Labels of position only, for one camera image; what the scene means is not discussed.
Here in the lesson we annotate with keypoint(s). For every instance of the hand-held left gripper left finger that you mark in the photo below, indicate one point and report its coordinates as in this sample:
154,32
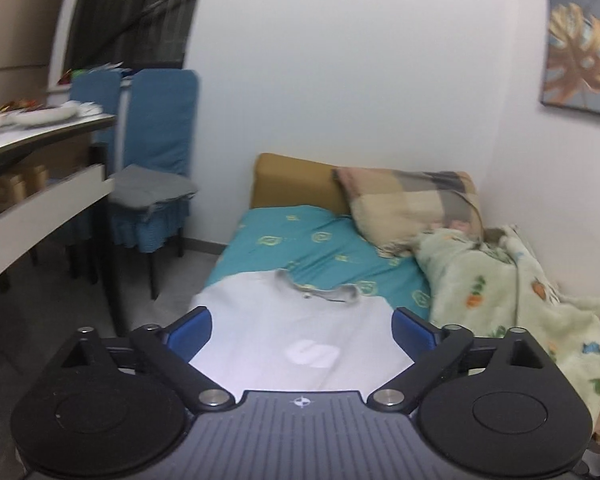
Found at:
192,334

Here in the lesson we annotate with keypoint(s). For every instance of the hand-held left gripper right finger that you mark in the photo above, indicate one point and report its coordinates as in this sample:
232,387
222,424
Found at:
412,332

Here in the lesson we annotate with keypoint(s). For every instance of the white shirt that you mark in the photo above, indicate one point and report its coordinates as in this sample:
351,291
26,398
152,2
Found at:
280,320

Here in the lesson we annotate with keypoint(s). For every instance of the green fleece printed blanket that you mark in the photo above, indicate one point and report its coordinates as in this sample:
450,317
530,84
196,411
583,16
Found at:
480,280

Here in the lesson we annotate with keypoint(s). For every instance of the plaid pillow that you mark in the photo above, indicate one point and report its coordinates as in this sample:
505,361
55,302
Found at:
410,205

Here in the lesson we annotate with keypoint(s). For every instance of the bed with teal printed sheet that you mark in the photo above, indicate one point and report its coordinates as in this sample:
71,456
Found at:
300,240

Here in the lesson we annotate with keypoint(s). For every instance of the grey seat cushion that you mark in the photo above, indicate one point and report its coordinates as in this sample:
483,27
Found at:
150,185

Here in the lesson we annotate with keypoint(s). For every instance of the mustard headboard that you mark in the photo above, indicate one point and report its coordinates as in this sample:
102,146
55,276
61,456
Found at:
290,180

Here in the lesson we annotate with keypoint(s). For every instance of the dining table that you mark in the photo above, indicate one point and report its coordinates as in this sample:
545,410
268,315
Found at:
30,210

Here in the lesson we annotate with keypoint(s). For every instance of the blue covered chair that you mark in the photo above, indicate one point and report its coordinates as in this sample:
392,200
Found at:
162,120
92,91

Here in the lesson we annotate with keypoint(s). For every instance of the pile of papers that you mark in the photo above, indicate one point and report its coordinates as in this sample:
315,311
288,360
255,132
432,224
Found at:
92,71

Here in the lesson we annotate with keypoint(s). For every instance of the dark barred window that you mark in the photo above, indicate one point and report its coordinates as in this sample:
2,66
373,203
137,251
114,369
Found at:
130,10

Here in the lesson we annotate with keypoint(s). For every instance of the leaf wall picture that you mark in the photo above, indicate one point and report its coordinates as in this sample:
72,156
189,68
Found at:
580,50

